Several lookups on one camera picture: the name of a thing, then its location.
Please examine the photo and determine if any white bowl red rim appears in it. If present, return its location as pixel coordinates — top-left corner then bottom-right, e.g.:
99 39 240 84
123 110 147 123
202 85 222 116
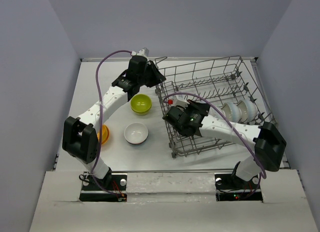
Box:
123 122 149 145

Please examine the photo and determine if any grey wire dish rack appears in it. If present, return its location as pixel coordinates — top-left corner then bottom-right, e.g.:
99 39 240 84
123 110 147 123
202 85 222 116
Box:
155 56 278 159

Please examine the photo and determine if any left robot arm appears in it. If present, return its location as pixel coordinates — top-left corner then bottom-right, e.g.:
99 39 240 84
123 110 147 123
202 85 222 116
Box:
62 55 166 190

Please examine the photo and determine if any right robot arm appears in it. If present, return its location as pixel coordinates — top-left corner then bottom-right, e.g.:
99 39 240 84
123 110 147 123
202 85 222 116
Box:
162 100 287 188

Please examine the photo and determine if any green bowl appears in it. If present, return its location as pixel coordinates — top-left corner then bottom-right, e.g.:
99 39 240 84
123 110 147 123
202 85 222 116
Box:
130 94 153 116

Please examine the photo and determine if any orange bowl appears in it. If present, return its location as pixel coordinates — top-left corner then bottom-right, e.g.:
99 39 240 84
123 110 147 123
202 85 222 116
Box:
101 124 110 145

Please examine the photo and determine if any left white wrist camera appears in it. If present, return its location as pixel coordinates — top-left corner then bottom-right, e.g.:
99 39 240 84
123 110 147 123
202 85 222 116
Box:
130 47 150 59

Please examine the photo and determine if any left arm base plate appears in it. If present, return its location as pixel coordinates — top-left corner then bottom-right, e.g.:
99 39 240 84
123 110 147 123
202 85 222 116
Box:
78 172 128 203

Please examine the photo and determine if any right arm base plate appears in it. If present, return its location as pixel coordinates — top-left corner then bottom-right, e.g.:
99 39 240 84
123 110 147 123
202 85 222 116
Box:
215 173 263 202

